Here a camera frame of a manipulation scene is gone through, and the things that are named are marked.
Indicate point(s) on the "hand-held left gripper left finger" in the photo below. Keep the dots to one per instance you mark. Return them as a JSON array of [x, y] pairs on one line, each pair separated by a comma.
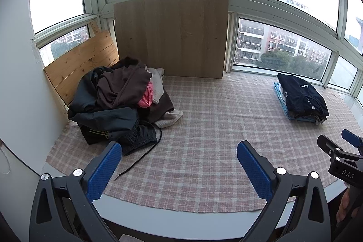
[[103, 171]]

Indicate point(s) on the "pine plank panel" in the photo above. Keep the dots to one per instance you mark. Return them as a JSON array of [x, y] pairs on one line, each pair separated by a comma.
[[82, 63]]

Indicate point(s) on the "light wooden board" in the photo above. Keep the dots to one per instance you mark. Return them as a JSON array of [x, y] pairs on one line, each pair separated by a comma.
[[170, 35]]

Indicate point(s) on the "narrow wooden strip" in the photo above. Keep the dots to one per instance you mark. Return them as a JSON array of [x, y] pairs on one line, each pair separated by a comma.
[[95, 29]]

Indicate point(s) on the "brown fleece garment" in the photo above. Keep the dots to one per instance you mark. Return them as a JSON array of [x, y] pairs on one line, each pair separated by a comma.
[[119, 83]]

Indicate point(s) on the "light blue folded garment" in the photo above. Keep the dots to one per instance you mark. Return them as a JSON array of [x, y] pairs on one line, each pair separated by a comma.
[[279, 96]]

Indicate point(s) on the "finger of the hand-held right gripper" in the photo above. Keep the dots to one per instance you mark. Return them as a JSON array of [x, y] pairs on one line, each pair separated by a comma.
[[329, 145], [351, 137]]

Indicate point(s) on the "black pants yellow stripes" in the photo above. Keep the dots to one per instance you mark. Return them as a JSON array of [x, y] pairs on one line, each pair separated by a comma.
[[139, 137]]

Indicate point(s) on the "person's right hand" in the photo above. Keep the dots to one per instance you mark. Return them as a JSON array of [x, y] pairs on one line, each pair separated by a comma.
[[344, 206]]

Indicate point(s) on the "pink plaid tablecloth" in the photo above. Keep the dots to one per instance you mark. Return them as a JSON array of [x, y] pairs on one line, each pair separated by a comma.
[[204, 145]]

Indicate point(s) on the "grey folded garment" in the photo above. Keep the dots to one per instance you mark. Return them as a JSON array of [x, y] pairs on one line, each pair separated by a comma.
[[314, 119]]

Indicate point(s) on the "dark grey jacket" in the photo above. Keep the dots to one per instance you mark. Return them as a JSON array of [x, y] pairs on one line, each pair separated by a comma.
[[93, 108]]

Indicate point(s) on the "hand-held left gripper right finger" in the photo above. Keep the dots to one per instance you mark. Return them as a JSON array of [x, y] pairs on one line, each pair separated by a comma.
[[253, 171]]

